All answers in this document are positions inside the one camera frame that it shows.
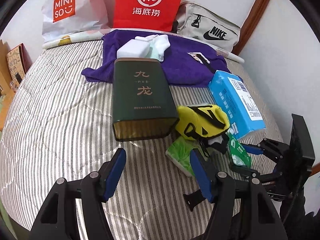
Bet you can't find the purple towel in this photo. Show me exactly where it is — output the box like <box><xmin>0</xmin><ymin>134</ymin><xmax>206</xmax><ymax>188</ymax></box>
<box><xmin>81</xmin><ymin>29</ymin><xmax>229</xmax><ymax>88</ymax></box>

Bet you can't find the green wet wipes packet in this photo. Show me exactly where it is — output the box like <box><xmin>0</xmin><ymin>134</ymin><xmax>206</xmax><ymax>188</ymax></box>
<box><xmin>226</xmin><ymin>129</ymin><xmax>252</xmax><ymax>168</ymax></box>

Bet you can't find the leaf print green tissue pack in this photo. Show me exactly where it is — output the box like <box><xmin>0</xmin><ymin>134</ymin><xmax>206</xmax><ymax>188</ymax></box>
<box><xmin>166</xmin><ymin>137</ymin><xmax>200</xmax><ymax>178</ymax></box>

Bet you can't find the white sock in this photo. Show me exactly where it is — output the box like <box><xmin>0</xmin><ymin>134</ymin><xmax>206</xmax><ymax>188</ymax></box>
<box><xmin>150</xmin><ymin>34</ymin><xmax>171</xmax><ymax>62</ymax></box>
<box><xmin>117</xmin><ymin>36</ymin><xmax>152</xmax><ymax>60</ymax></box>

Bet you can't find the white plastic shopping bag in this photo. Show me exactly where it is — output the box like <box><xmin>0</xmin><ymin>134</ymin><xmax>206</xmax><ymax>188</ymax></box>
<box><xmin>41</xmin><ymin>0</ymin><xmax>118</xmax><ymax>43</ymax></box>

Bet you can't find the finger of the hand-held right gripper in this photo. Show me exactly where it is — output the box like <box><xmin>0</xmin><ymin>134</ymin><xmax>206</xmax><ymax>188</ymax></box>
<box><xmin>241</xmin><ymin>140</ymin><xmax>285</xmax><ymax>160</ymax></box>
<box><xmin>230</xmin><ymin>164</ymin><xmax>275</xmax><ymax>183</ymax></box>

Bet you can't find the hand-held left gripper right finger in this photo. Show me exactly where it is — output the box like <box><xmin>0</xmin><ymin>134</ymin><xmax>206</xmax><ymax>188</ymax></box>
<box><xmin>189</xmin><ymin>149</ymin><xmax>288</xmax><ymax>240</ymax></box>

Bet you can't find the yellow cloth with black straps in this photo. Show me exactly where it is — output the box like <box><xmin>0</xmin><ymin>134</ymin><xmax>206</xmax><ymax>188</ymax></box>
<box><xmin>175</xmin><ymin>103</ymin><xmax>230</xmax><ymax>155</ymax></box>

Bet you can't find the dark green tin box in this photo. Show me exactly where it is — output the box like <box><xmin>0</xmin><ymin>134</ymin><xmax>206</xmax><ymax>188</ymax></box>
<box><xmin>111</xmin><ymin>57</ymin><xmax>180</xmax><ymax>142</ymax></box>

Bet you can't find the blue tissue pack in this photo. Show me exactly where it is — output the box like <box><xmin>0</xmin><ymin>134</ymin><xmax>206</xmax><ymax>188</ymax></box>
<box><xmin>208</xmin><ymin>70</ymin><xmax>266</xmax><ymax>140</ymax></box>

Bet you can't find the wooden headboard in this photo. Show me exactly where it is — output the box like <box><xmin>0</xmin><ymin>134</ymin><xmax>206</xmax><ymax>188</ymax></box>
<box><xmin>0</xmin><ymin>39</ymin><xmax>15</xmax><ymax>130</ymax></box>

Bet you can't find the brown wooden door frame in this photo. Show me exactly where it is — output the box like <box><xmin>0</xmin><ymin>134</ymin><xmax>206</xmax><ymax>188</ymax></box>
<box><xmin>236</xmin><ymin>0</ymin><xmax>275</xmax><ymax>55</ymax></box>

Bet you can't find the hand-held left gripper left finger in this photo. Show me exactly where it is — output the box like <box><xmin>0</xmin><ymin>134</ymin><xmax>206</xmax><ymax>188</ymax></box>
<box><xmin>29</xmin><ymin>148</ymin><xmax>127</xmax><ymax>240</ymax></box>

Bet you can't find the grey waist bag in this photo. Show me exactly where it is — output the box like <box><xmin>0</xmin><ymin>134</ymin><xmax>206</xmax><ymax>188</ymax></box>
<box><xmin>172</xmin><ymin>1</ymin><xmax>242</xmax><ymax>53</ymax></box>

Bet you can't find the red paper bag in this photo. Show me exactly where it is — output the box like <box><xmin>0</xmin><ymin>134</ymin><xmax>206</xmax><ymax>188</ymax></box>
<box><xmin>112</xmin><ymin>0</ymin><xmax>188</xmax><ymax>33</ymax></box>

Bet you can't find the fruit print pouch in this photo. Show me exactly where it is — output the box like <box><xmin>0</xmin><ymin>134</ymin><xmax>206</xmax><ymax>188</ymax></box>
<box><xmin>187</xmin><ymin>52</ymin><xmax>211</xmax><ymax>65</ymax></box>

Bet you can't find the white tissue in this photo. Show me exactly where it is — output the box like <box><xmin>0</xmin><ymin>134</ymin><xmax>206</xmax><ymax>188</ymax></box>
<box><xmin>209</xmin><ymin>136</ymin><xmax>227</xmax><ymax>153</ymax></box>

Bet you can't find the brown printed box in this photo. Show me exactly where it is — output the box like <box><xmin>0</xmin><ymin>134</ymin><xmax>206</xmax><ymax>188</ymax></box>
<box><xmin>5</xmin><ymin>43</ymin><xmax>33</xmax><ymax>84</ymax></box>

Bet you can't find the person's right forearm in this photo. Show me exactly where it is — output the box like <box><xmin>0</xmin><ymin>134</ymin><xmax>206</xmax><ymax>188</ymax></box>
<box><xmin>280</xmin><ymin>192</ymin><xmax>320</xmax><ymax>240</ymax></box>

